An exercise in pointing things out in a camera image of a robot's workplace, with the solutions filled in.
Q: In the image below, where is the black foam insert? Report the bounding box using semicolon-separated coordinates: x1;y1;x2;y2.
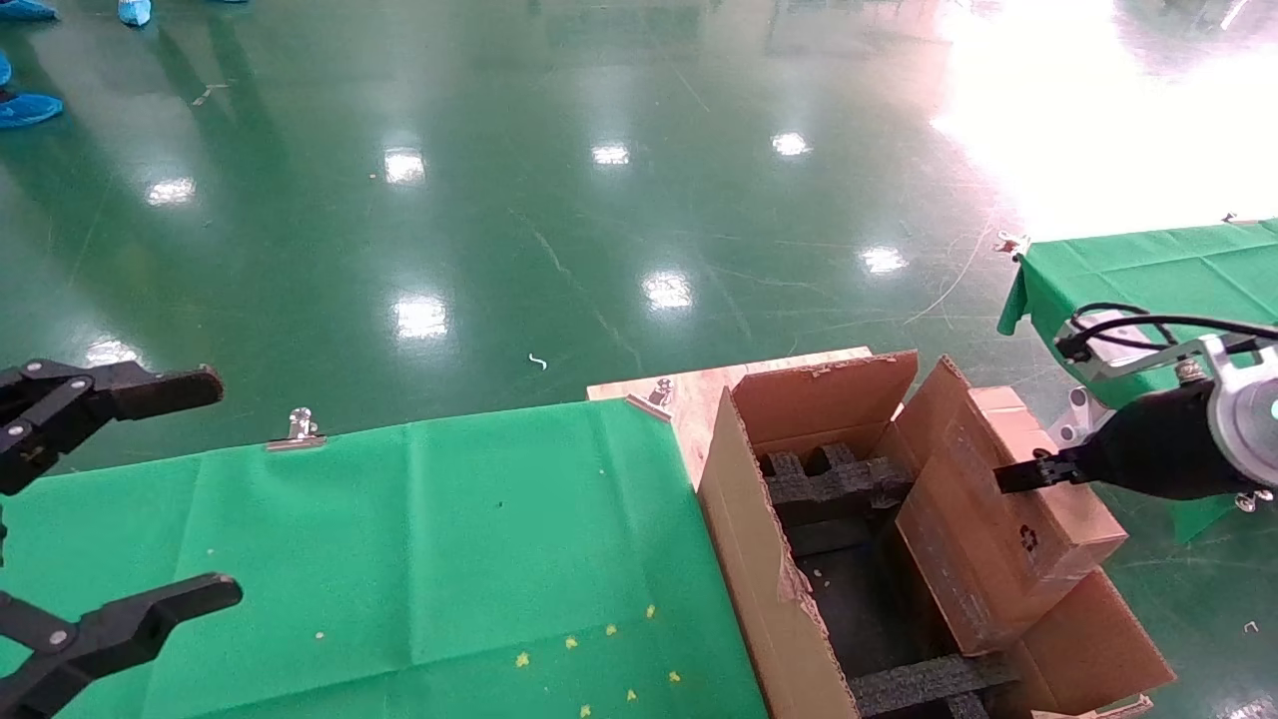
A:
757;442;915;530
847;654;1021;719

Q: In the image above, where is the dark grey arm cable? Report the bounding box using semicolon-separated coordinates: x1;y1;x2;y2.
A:
1056;316;1278;362

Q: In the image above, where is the black looped camera cable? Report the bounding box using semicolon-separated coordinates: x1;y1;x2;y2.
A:
1070;302;1159;351

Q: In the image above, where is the large open brown carton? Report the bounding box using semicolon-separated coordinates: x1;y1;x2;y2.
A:
697;348;1177;719

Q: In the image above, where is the large green tablecloth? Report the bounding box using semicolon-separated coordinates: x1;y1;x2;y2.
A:
0;397;770;719

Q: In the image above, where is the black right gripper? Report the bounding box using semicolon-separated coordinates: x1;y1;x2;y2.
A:
994;379;1249;501

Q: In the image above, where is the silver binder clip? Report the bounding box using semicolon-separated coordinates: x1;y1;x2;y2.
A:
266;406;328;452
626;377;678;422

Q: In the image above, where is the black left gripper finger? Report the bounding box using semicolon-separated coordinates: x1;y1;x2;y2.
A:
0;573;244;719
0;359;225;497

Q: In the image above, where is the small brown cardboard box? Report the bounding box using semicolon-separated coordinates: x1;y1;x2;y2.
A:
894;358;1129;657

